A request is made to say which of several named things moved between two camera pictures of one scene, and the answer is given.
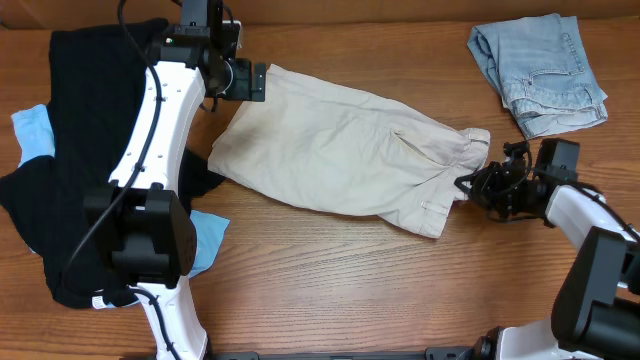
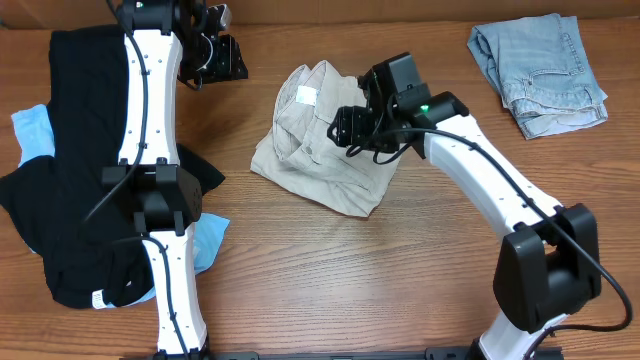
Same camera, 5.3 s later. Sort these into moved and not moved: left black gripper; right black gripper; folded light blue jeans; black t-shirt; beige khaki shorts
Moved: left black gripper; beige khaki shorts; right black gripper
Not moved: black t-shirt; folded light blue jeans
